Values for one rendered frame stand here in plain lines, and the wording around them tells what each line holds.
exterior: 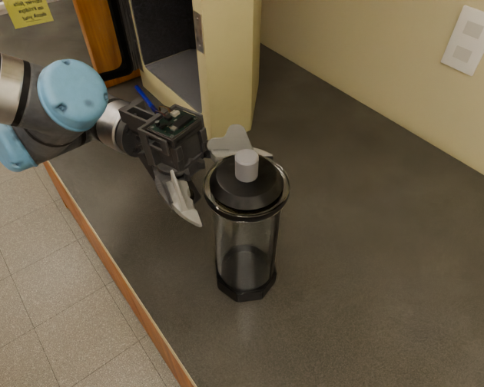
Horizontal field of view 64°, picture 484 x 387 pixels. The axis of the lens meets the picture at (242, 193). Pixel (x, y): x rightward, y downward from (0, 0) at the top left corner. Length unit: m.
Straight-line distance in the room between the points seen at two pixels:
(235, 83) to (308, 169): 0.23
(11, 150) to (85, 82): 0.16
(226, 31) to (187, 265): 0.42
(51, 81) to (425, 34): 0.73
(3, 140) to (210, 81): 0.37
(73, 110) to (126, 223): 0.34
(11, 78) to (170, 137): 0.18
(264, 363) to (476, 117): 0.65
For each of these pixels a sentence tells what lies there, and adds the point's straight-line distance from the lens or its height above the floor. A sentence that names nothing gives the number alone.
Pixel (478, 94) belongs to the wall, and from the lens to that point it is 0.93.
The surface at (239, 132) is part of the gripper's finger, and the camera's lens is 0.54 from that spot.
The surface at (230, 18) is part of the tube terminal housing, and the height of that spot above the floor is 1.22.
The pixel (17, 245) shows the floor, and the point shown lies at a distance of 2.12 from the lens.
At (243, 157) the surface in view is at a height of 1.21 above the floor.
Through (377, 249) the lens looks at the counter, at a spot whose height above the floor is 0.94.
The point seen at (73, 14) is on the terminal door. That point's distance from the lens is 0.97.
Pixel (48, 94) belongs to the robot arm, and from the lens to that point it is 0.47.
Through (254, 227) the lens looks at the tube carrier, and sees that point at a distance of 0.48.
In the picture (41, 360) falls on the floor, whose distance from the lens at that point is 1.77.
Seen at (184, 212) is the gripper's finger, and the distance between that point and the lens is 0.48.
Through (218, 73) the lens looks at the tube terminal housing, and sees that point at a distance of 0.78.
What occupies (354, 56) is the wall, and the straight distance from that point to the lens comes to 1.07.
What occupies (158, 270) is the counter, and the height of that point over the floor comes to 0.94.
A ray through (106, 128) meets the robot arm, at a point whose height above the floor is 1.16.
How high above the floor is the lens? 1.52
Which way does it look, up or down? 48 degrees down
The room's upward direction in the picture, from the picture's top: straight up
